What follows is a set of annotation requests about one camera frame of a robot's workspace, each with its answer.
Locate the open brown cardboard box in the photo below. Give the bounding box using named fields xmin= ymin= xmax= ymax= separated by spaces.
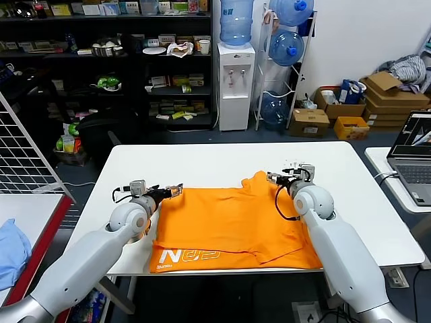
xmin=314 ymin=85 xmax=367 ymax=120

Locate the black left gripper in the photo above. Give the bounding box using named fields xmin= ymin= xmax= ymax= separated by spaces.
xmin=147 ymin=183 xmax=185 ymax=205

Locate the grey floor power strip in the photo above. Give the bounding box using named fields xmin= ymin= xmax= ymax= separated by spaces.
xmin=387 ymin=267 xmax=411 ymax=289

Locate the white water dispenser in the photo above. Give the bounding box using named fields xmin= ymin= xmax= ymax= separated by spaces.
xmin=216 ymin=42 xmax=256 ymax=132

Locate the small white side table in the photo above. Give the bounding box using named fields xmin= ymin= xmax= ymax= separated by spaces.
xmin=364 ymin=145 xmax=431 ymax=242

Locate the yellow printed cardboard box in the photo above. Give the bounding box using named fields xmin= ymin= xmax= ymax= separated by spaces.
xmin=333 ymin=116 xmax=370 ymax=141

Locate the black office chair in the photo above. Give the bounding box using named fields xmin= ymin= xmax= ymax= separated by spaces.
xmin=76 ymin=111 xmax=145 ymax=170

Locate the basket of snack bags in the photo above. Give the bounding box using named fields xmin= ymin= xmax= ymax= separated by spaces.
xmin=53 ymin=122 xmax=90 ymax=168

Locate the orange t-shirt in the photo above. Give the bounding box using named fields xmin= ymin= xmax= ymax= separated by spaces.
xmin=149 ymin=170 xmax=324 ymax=274

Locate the white plate with black symbol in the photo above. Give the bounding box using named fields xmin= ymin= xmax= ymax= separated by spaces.
xmin=292 ymin=301 xmax=321 ymax=323

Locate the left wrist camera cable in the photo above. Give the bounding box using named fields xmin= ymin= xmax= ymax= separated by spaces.
xmin=112 ymin=186 xmax=133 ymax=205

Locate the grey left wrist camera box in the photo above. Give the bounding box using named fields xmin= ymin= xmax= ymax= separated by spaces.
xmin=129 ymin=180 xmax=147 ymax=198

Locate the pink hanging cloth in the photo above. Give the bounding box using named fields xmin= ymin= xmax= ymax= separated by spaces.
xmin=263 ymin=8 xmax=280 ymax=28

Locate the grey open laptop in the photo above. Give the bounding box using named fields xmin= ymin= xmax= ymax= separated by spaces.
xmin=387 ymin=110 xmax=431 ymax=206

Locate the metal bowl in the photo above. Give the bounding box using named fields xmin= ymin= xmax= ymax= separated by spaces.
xmin=92 ymin=43 xmax=125 ymax=58

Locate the yellow flat product box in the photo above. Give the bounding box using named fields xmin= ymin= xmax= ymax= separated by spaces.
xmin=51 ymin=3 xmax=73 ymax=17

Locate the blue water jug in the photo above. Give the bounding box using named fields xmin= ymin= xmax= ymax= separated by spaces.
xmin=268 ymin=29 xmax=305 ymax=67
xmin=268 ymin=0 xmax=314 ymax=28
xmin=220 ymin=0 xmax=256 ymax=47
xmin=259 ymin=90 xmax=290 ymax=130

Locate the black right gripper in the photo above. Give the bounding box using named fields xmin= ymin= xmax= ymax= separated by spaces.
xmin=266 ymin=172 xmax=304 ymax=190

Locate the sealed labelled cardboard box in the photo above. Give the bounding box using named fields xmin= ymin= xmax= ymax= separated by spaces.
xmin=290 ymin=108 xmax=331 ymax=138

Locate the white metal jug rack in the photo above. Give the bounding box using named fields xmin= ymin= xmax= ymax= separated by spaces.
xmin=254 ymin=4 xmax=318 ymax=132

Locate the grey striped clothes pile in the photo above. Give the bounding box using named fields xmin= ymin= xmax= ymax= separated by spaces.
xmin=377 ymin=55 xmax=428 ymax=94

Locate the black shelving unit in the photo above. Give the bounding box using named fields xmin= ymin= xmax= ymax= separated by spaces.
xmin=0 ymin=0 xmax=216 ymax=132

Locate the large white work table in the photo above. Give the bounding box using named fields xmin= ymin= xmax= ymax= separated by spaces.
xmin=67 ymin=141 xmax=426 ymax=316

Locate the light blue product box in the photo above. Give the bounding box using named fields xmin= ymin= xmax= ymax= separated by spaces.
xmin=102 ymin=1 xmax=121 ymax=16

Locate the flat brown cardboard box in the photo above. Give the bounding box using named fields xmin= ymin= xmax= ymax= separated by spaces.
xmin=364 ymin=105 xmax=421 ymax=116
xmin=362 ymin=112 xmax=411 ymax=122
xmin=367 ymin=119 xmax=409 ymax=129

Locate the blue plastic bottle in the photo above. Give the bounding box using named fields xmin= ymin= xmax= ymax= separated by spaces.
xmin=66 ymin=31 xmax=79 ymax=55

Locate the large open-flap cardboard box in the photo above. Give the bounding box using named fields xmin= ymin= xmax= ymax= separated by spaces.
xmin=358 ymin=70 xmax=431 ymax=109

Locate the clear plastic container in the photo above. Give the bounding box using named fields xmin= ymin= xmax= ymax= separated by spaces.
xmin=139 ymin=0 xmax=160 ymax=17

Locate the light blue cloth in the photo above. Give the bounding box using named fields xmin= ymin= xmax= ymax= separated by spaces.
xmin=0 ymin=217 xmax=34 ymax=290

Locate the grey plastic bag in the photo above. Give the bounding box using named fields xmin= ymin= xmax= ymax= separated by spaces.
xmin=301 ymin=94 xmax=319 ymax=111

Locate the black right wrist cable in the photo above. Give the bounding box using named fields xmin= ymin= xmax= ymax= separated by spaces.
xmin=274 ymin=184 xmax=302 ymax=221

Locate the red-edged white table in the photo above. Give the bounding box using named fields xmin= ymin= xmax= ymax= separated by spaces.
xmin=0 ymin=193 xmax=77 ymax=323

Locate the white wire grid panel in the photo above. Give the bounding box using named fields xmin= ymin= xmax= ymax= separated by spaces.
xmin=0 ymin=88 xmax=73 ymax=199

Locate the white red medicine box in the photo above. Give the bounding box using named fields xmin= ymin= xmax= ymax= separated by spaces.
xmin=150 ymin=75 xmax=172 ymax=88

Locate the white plastic food bag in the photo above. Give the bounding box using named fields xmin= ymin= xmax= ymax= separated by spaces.
xmin=166 ymin=41 xmax=196 ymax=59

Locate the shiny glass bowl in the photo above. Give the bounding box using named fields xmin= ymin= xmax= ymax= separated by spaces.
xmin=15 ymin=1 xmax=35 ymax=19

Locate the blue printed bag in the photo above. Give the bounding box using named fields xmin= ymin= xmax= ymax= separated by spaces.
xmin=339 ymin=78 xmax=367 ymax=105

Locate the blue printed package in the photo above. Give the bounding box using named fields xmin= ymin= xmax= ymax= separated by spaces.
xmin=69 ymin=288 xmax=109 ymax=323

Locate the white laptop cable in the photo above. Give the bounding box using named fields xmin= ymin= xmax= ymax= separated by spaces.
xmin=376 ymin=170 xmax=399 ymax=186

